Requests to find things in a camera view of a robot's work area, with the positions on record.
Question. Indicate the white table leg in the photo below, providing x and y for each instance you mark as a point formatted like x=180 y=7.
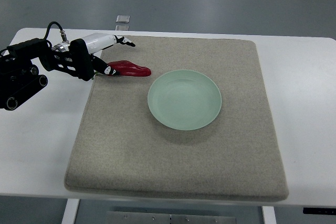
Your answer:
x=268 y=214
x=70 y=213

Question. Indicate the red chili pepper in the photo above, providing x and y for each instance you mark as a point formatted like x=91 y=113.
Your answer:
x=124 y=68

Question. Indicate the metal floor socket plate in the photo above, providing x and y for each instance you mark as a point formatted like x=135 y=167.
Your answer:
x=123 y=19

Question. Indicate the white table leg left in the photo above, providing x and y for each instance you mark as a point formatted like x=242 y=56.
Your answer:
x=70 y=213

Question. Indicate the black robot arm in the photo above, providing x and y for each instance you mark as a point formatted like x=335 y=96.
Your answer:
x=20 y=78

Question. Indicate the light green plate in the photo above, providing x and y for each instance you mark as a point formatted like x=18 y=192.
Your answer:
x=184 y=100

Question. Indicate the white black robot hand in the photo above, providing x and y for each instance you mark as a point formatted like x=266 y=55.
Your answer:
x=87 y=63

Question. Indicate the black table control panel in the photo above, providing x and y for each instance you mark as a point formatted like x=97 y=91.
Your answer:
x=319 y=211

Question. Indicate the beige fabric mat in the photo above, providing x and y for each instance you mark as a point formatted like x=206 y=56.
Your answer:
x=122 y=149

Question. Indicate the metal base plate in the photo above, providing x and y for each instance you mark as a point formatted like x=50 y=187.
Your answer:
x=139 y=217

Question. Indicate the white table leg right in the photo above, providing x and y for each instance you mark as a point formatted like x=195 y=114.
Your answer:
x=268 y=214

